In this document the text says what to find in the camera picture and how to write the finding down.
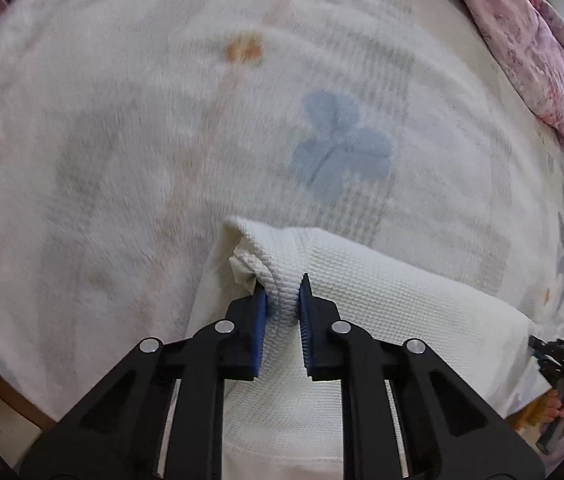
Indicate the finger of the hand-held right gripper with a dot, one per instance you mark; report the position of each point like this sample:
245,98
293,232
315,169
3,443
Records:
542,350

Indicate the person's right hand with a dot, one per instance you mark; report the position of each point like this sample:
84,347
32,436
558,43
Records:
554,407

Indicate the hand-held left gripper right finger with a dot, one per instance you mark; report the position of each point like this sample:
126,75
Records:
305,330

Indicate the white jacket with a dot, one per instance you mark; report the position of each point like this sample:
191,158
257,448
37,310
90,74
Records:
412,320

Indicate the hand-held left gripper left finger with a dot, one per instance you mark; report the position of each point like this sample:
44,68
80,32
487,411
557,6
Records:
261,325

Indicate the purple floral quilt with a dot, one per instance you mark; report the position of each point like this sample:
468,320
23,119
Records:
537,60

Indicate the floral bed sheet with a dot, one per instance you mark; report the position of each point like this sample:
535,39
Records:
112,135

